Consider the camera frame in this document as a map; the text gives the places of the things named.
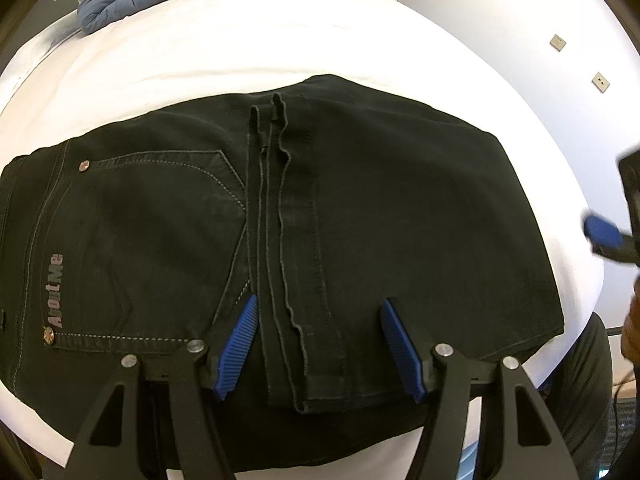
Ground white pillow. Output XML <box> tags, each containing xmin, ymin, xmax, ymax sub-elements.
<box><xmin>10</xmin><ymin>10</ymin><xmax>91</xmax><ymax>77</ymax></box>

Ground black pants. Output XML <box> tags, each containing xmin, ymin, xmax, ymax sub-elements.
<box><xmin>0</xmin><ymin>74</ymin><xmax>567</xmax><ymax>462</ymax></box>

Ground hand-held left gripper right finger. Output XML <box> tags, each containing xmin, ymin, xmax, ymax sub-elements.
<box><xmin>380</xmin><ymin>297</ymin><xmax>576</xmax><ymax>480</ymax></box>

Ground person's right hand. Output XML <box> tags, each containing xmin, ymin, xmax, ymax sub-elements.
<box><xmin>621</xmin><ymin>280</ymin><xmax>640</xmax><ymax>362</ymax></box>

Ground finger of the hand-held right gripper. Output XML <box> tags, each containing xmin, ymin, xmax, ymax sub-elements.
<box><xmin>583</xmin><ymin>214</ymin><xmax>640</xmax><ymax>264</ymax></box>

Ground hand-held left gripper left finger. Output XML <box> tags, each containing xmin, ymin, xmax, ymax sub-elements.
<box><xmin>62</xmin><ymin>294</ymin><xmax>261</xmax><ymax>480</ymax></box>

